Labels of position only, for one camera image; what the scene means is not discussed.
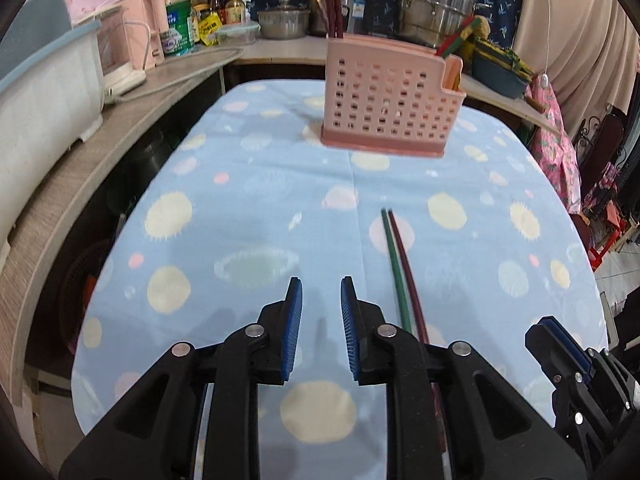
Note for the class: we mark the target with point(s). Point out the steel rice cooker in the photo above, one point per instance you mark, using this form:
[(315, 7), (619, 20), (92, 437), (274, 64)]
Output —
[(357, 5)]

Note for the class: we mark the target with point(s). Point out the blue plastic basin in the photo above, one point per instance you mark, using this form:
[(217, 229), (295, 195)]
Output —
[(500, 77)]

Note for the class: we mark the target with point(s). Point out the beige curtain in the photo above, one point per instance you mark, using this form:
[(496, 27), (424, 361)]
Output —
[(585, 25)]

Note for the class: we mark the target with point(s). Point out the white dish drainer tub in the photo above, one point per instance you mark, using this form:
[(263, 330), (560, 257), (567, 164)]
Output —
[(45, 105)]

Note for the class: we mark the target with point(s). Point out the green labelled can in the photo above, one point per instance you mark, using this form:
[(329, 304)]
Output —
[(179, 30)]

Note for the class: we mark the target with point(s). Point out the green chopstick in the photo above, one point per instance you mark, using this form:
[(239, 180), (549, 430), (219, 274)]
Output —
[(397, 270), (452, 45)]

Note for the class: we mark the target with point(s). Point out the yellow oil bottle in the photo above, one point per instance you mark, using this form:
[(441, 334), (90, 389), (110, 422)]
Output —
[(235, 10)]

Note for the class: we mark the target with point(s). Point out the blue dotted tablecloth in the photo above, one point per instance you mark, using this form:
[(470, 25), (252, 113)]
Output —
[(250, 200)]

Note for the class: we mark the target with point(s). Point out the grey-blue dish drainer lid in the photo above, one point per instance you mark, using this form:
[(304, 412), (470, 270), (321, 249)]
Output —
[(40, 25)]

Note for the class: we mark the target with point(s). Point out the small steel pot with lid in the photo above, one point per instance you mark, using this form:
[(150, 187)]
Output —
[(282, 22)]

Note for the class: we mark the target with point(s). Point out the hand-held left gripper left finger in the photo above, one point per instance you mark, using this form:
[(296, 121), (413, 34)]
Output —
[(292, 335)]

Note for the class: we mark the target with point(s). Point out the pink floral cloth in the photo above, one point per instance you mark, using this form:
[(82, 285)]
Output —
[(555, 145)]

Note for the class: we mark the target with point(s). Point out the yellow seasoning packet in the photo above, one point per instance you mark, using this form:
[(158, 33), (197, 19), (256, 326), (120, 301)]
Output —
[(210, 27)]

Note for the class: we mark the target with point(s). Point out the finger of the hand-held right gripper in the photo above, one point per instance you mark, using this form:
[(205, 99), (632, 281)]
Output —
[(605, 420), (565, 345)]

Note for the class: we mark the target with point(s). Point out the pink electric kettle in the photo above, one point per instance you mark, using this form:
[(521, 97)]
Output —
[(150, 20)]

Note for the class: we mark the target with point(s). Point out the white food processor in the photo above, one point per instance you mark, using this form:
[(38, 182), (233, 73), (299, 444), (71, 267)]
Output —
[(117, 60)]

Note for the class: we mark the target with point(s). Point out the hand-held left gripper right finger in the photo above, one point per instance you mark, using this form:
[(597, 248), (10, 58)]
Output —
[(349, 335)]

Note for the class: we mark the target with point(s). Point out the clear plastic food container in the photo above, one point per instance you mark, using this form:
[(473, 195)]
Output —
[(240, 34)]

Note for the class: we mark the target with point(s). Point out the pink perforated utensil holder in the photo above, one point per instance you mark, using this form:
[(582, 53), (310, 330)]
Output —
[(380, 95)]

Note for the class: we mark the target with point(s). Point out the large steel steamer pot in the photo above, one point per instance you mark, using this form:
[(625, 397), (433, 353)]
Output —
[(435, 0)]

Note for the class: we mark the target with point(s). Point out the yellow sponge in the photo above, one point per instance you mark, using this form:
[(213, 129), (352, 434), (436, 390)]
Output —
[(482, 27)]

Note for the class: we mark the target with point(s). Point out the wood-grain counter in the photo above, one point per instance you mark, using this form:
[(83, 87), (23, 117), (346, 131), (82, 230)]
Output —
[(75, 175)]

